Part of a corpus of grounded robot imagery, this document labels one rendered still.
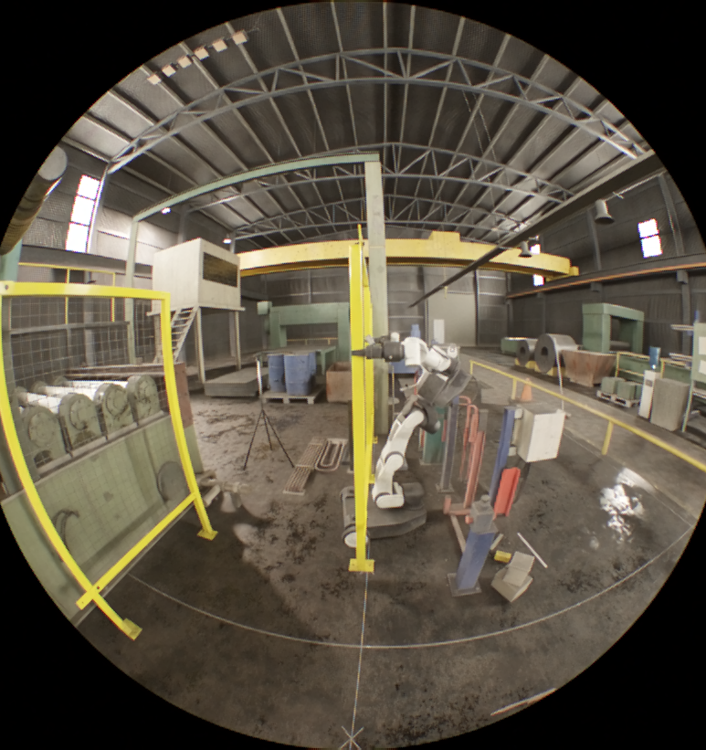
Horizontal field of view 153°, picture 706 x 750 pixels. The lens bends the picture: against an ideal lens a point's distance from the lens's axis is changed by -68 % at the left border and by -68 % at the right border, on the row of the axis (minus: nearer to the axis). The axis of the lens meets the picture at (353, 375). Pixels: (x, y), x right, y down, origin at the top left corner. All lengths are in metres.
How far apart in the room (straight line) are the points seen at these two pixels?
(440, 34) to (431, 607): 12.06
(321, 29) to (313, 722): 11.94
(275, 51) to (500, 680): 12.29
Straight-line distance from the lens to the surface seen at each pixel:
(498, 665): 1.70
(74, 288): 1.49
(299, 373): 5.65
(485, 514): 1.41
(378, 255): 3.80
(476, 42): 11.25
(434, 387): 1.74
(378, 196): 4.16
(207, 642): 1.80
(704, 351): 6.20
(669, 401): 6.25
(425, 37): 11.14
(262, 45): 10.75
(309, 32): 10.61
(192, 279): 9.69
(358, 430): 1.20
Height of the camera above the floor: 1.52
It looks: 10 degrees down
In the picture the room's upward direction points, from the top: 1 degrees counter-clockwise
